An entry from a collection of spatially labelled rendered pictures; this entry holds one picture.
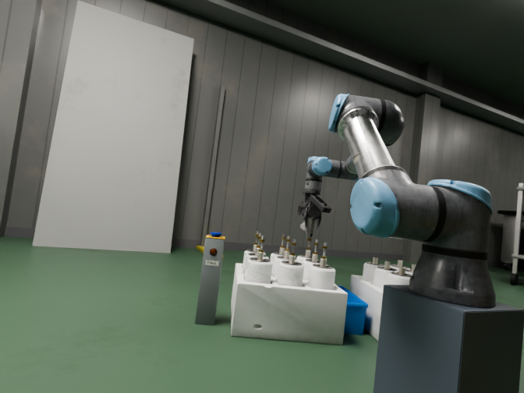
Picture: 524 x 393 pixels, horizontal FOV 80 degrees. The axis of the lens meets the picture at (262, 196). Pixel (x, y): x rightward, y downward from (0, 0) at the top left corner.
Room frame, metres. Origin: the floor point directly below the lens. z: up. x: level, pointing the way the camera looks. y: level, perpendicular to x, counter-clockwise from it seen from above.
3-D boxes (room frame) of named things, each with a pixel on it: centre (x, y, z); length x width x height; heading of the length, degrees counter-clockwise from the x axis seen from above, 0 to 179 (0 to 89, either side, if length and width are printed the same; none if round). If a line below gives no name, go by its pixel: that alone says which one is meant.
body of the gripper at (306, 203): (1.43, -0.22, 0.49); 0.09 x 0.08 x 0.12; 32
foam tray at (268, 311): (1.29, -0.13, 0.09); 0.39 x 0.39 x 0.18; 5
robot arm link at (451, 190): (0.65, -0.40, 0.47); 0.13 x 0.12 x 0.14; 93
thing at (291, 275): (1.17, -0.14, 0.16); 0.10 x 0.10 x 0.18
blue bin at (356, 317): (1.37, -0.39, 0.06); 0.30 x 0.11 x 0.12; 5
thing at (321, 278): (1.18, -0.26, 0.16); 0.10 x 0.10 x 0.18
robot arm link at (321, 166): (1.33, -0.25, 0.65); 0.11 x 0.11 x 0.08; 3
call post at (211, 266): (1.18, 0.15, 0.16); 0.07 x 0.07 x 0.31; 5
